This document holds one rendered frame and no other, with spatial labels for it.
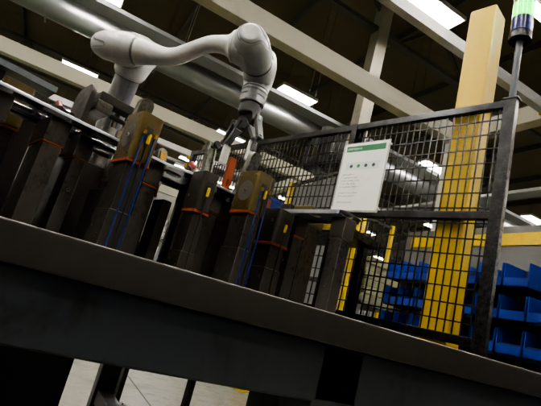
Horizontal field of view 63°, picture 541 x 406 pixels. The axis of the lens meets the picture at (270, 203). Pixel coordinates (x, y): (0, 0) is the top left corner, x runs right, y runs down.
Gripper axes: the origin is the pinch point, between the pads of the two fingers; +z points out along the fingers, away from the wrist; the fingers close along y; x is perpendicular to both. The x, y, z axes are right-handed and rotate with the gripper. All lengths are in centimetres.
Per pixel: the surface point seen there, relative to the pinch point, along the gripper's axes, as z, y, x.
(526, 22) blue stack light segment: -69, 65, 54
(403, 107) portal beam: -218, -149, 312
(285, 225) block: 20.1, 23.8, 7.0
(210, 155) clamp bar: -2.9, -15.5, 0.1
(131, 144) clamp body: 18, 21, -43
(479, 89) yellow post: -49, 51, 58
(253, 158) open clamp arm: 4.2, 18.1, -6.8
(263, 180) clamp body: 11.4, 24.9, -6.4
